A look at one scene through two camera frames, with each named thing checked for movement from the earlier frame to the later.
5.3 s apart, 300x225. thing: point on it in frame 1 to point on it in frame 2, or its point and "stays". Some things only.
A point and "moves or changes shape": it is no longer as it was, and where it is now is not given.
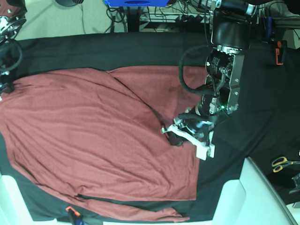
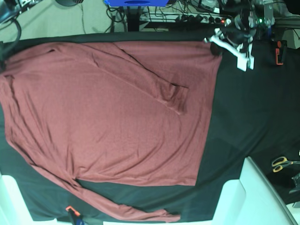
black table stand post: (133, 17) stays
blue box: (137, 3) stays
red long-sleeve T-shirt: (94, 138) moves or changes shape
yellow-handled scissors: (278, 163) stays
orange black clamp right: (280, 52) stays
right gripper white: (201, 150) to (244, 58)
